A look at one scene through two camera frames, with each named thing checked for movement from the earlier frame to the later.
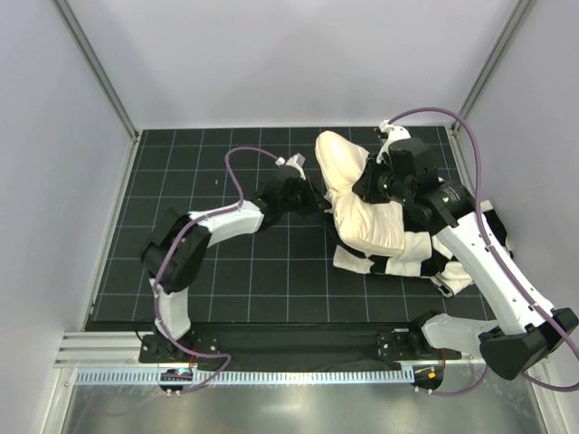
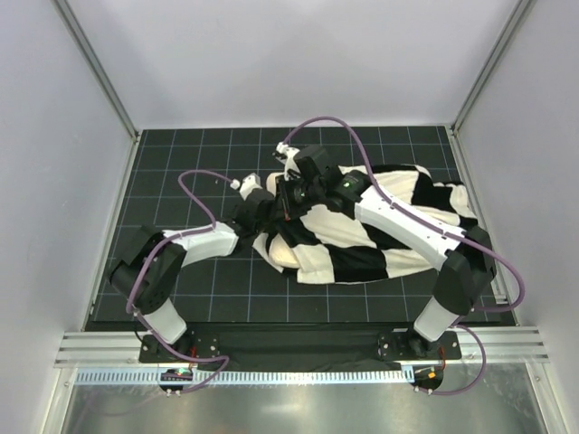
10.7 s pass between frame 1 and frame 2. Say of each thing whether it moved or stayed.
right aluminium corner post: stayed
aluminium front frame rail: stayed
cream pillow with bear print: moved
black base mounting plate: stayed
